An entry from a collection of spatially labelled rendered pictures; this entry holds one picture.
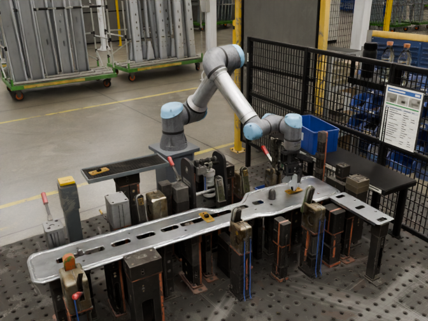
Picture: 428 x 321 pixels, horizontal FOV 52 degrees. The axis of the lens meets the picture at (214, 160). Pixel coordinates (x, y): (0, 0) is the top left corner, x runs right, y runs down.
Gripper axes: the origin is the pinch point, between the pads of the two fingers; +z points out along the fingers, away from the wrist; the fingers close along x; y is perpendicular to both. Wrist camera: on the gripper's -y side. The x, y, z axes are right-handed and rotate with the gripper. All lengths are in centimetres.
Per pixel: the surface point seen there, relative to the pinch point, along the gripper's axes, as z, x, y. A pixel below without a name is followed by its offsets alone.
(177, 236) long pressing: 2, 7, 64
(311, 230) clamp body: 9.0, 22.8, 8.2
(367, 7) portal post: -46, -284, -347
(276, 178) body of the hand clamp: 0.8, -13.1, 0.6
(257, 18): -49, -242, -144
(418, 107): -34, 19, -55
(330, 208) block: 4.6, 18.2, -6.1
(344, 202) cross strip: 2.8, 19.7, -13.1
